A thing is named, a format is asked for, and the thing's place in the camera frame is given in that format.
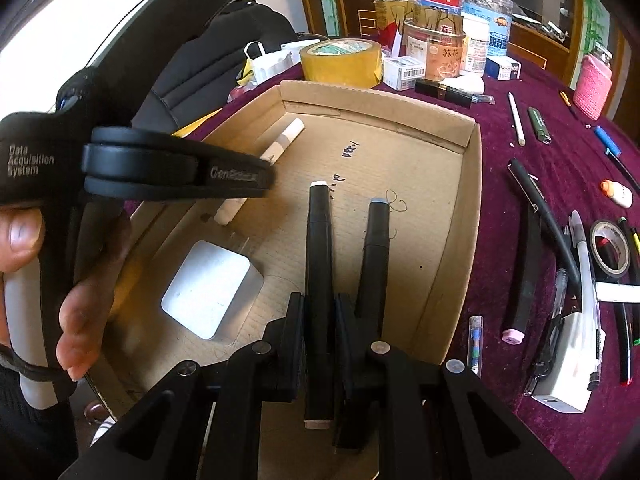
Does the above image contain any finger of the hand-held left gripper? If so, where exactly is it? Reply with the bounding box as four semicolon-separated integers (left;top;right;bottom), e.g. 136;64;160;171
196;145;277;200

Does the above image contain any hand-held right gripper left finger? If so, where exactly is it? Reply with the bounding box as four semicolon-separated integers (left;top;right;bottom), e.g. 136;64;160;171
57;291;307;480

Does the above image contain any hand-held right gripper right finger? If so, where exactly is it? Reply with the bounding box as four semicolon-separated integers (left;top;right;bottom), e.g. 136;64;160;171
334;292;576;480

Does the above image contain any black marker white tip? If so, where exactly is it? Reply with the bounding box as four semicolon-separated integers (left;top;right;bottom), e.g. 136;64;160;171
304;180;335;431

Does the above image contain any shallow cardboard box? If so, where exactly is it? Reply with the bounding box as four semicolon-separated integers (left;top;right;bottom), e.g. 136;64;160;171
90;80;483;480

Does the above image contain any clear black-grip pen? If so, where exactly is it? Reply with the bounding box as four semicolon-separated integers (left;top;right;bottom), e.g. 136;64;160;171
524;267;569;397

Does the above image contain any white usb power adapter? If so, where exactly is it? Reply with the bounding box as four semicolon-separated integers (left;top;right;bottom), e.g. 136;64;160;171
531;312;607;415

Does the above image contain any clear gel pen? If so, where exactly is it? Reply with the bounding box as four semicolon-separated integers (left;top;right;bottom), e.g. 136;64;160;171
568;211;601;391

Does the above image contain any black electrical tape roll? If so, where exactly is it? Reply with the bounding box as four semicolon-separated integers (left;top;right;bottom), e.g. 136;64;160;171
589;220;633;281

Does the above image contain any black marker red tip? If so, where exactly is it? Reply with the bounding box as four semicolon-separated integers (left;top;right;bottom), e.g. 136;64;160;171
614;302;632;387

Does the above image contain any person's left hand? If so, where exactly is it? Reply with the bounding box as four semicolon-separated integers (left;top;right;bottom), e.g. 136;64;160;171
0;207;133;382

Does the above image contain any yellow paper envelope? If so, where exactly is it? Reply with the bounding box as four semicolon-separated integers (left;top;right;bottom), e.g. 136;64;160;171
172;107;223;138

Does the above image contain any pink plastic packet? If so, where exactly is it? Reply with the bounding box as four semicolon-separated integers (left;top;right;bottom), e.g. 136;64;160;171
229;82;261;103

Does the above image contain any black marker blue-grey tip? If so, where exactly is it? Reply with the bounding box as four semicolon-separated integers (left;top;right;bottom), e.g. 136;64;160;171
332;199;392;453

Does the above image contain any black leather chair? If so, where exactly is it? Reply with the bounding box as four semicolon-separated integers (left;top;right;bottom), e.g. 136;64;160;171
131;0;303;136

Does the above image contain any white square adapter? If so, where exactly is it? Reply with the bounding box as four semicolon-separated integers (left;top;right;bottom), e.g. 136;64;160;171
161;240;265;340

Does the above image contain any white paper bag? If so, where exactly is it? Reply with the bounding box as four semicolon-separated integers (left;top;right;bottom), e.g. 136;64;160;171
244;40;321;86

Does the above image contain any short clear printed pen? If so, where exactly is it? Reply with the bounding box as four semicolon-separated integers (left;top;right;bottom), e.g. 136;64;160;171
467;315;484;378

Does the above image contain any tan packing tape roll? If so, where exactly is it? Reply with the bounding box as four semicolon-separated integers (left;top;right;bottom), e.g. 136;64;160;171
300;38;383;89

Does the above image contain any purple velvet tablecloth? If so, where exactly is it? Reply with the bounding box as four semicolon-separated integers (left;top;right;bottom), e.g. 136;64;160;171
125;67;640;480

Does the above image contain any small white barcode box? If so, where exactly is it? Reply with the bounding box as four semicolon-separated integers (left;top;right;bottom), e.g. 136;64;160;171
382;56;426;92

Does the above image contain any black marker pink cap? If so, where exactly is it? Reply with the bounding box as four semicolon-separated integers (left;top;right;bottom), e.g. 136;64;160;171
501;202;543;347

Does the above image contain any brown printed carton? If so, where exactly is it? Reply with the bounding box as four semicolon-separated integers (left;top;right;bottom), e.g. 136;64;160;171
375;0;418;36

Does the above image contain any black lipstick tube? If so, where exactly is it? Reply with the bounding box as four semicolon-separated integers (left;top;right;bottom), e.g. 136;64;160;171
414;78;473;107

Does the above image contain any clear jar orange label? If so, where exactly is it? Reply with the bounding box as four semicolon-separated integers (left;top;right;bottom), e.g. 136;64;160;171
402;20;467;81

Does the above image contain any white oval case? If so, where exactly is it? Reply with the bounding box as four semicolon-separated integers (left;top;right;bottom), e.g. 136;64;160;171
442;75;486;93

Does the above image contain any black clip pen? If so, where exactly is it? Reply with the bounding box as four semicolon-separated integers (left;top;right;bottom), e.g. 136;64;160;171
507;158;583;301

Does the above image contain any white medicine bottle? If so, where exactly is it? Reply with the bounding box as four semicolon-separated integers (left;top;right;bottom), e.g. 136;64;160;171
460;14;490;77

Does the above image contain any white stylus pen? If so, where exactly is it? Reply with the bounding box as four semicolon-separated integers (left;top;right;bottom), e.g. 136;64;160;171
507;92;527;147

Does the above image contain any blue and white box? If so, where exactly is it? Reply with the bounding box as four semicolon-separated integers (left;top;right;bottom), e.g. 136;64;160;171
485;56;521;81

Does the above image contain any clear jar blue label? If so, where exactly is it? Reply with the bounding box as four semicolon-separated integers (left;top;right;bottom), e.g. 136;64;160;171
462;0;513;58

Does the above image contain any dark green pen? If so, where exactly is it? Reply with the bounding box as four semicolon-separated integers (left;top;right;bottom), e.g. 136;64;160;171
527;106;552;145

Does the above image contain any yellow black pencil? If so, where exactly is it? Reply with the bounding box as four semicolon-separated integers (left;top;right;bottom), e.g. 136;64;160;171
627;225;640;281

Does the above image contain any white bottle orange cap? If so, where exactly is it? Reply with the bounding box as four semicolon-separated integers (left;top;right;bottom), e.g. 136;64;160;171
600;179;633;208

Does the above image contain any wooden mirror cabinet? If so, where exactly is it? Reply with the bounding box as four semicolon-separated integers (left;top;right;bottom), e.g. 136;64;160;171
292;0;628;126

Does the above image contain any small orange black pen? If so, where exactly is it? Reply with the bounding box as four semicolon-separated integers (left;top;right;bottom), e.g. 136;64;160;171
559;91;593;133

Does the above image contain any black pen blue cap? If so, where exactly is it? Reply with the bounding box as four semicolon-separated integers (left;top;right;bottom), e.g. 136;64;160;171
594;126;640;192

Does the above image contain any pink knitted bottle cover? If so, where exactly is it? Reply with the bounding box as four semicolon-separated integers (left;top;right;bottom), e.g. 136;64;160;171
572;45;613;121

